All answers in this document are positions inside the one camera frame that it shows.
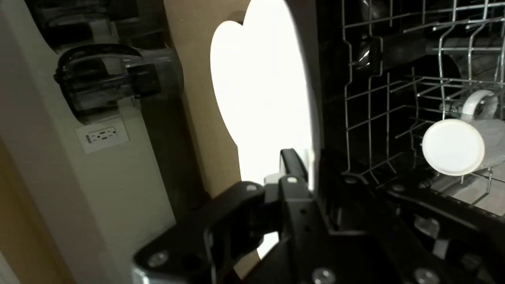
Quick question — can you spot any wire dishwasher rack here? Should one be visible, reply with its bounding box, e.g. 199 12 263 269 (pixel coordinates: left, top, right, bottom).
314 0 505 223

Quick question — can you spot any white mug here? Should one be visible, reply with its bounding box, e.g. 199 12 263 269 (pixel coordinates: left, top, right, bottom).
420 87 505 179

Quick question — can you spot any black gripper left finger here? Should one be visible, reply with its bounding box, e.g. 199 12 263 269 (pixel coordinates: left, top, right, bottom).
132 149 317 284

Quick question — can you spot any white wall outlet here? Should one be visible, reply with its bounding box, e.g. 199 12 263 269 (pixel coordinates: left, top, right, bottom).
74 117 131 155

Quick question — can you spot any black tumbler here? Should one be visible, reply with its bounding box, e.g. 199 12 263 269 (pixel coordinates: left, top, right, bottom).
357 34 464 73

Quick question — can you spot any dishwasher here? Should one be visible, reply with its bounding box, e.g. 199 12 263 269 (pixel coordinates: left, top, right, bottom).
293 0 505 223

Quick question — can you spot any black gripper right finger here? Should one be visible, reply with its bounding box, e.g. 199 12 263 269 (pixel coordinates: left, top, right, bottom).
314 176 505 284

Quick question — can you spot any white plate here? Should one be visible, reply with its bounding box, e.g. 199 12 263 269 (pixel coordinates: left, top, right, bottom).
233 0 316 261

